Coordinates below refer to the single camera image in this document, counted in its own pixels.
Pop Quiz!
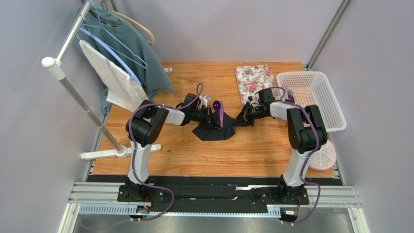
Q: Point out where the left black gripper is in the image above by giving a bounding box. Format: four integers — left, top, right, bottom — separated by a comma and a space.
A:
190, 106, 222, 130

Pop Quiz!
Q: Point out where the black paper napkin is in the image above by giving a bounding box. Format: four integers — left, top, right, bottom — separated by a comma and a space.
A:
192, 113, 236, 141

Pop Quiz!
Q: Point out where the iridescent knife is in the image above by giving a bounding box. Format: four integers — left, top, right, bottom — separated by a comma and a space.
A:
219, 101, 224, 128

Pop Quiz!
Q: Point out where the purple spoon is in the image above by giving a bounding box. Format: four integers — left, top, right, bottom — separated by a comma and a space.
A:
213, 100, 222, 112

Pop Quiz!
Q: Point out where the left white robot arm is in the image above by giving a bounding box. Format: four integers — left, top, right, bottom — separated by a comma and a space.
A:
124, 94, 224, 197

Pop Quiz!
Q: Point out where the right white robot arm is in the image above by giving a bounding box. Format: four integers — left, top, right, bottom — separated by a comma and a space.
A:
232, 87, 328, 203

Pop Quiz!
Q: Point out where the floral tray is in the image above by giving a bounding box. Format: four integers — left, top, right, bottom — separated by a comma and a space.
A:
235, 65, 277, 105

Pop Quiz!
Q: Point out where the purple fork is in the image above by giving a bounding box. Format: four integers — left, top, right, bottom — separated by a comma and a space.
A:
287, 89, 294, 102

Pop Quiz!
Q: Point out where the white plastic basket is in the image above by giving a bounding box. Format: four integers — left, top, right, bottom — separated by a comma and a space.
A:
276, 71, 347, 132

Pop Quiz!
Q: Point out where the white towel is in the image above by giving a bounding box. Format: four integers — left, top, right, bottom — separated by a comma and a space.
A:
79, 40, 148, 112

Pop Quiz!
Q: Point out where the pink rimmed mesh cover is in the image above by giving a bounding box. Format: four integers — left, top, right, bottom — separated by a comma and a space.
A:
309, 140, 337, 171

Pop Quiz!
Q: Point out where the teal shirt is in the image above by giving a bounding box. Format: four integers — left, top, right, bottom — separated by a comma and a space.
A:
80, 10, 174, 112

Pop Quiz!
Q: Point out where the blue hanger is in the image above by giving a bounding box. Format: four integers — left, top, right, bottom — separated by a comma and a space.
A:
77, 10, 148, 86

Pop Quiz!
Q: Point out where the wooden hanger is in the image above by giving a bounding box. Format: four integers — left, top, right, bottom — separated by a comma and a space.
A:
102, 0, 155, 46

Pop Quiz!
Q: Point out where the silver clothes rack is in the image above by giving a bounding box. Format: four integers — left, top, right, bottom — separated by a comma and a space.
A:
41, 0, 173, 161

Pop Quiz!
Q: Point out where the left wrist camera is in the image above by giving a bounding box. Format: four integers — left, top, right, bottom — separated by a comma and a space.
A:
199, 95, 211, 109

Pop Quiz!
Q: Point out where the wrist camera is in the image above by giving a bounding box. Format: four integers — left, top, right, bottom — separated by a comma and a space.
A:
199, 95, 211, 109
246, 96, 258, 108

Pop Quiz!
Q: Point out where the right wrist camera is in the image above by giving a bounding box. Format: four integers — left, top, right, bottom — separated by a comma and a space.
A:
246, 96, 258, 108

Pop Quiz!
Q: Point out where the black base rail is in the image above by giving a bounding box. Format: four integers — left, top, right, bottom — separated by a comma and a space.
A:
86, 175, 344, 215

